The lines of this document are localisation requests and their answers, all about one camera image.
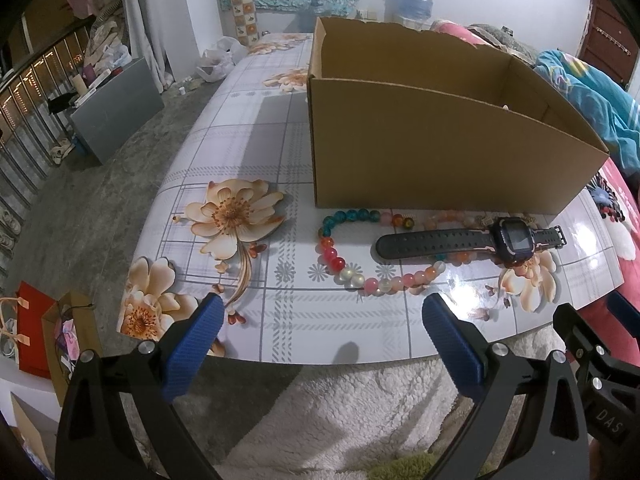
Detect brown paper bag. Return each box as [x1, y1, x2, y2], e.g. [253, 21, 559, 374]
[41, 290, 102, 406]

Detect blue crumpled quilt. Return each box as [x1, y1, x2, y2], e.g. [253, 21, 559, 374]
[534, 50, 639, 178]

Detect brown wooden door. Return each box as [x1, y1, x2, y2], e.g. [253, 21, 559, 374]
[578, 0, 639, 90]

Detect red paper bag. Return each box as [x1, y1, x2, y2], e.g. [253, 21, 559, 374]
[17, 282, 56, 379]

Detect grey metal cabinet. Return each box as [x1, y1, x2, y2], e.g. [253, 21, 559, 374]
[67, 58, 164, 165]

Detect brown cardboard box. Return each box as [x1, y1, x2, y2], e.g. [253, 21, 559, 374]
[307, 18, 608, 214]

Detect colourful bead bracelet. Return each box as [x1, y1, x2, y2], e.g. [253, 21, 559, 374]
[316, 207, 447, 296]

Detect white plastic bag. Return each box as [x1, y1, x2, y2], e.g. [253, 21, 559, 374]
[195, 36, 248, 82]

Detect black smart watch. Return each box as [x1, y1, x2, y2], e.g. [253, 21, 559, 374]
[375, 217, 566, 266]

